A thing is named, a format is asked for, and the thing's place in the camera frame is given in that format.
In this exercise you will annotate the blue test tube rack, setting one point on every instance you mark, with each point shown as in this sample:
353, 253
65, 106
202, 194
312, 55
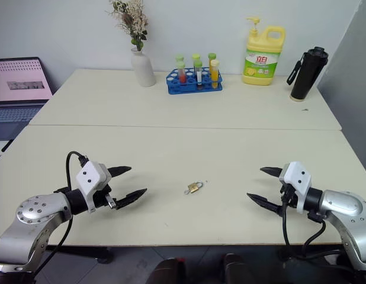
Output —
192, 88

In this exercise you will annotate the dried flower bouquet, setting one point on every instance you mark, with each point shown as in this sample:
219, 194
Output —
132, 20

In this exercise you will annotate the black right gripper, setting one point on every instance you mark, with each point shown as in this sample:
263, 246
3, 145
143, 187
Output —
289, 190

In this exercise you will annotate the yellow-capped orange liquid tube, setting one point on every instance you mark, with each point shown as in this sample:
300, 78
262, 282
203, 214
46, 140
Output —
214, 72

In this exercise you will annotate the black thermos bottle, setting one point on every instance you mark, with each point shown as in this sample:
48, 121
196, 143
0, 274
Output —
307, 74

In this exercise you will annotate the yellow detergent pump bottle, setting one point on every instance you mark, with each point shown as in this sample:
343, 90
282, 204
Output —
261, 62

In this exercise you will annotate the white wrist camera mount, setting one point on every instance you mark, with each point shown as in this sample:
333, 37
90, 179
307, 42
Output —
89, 176
297, 177

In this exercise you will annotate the green-capped red liquid tube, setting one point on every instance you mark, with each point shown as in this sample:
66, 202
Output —
181, 72

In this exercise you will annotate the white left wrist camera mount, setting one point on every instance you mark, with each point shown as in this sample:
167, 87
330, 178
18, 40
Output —
89, 176

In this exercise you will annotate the dark rounded shape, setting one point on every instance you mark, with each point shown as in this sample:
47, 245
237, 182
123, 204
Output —
168, 272
236, 269

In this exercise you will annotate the green-capped clear liquid tube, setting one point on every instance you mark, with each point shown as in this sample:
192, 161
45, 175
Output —
198, 72

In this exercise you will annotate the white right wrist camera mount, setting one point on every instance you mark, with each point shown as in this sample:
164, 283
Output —
297, 177

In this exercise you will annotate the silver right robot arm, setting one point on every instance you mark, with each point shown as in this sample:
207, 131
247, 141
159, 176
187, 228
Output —
343, 204

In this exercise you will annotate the green-capped test tube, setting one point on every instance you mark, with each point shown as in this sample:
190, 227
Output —
196, 56
212, 56
179, 57

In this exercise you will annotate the white ceramic vase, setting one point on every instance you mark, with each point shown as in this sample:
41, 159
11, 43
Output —
143, 69

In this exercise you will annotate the small brass padlock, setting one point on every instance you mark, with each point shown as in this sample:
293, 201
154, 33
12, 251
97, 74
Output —
195, 188

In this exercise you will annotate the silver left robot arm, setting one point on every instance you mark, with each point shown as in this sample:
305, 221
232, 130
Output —
32, 213

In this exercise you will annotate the open laptop computer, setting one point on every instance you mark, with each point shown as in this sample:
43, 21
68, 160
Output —
17, 85

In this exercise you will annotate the black pen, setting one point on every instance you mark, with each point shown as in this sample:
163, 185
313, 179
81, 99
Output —
6, 145

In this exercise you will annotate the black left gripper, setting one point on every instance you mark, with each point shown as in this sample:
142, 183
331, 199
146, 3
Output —
101, 197

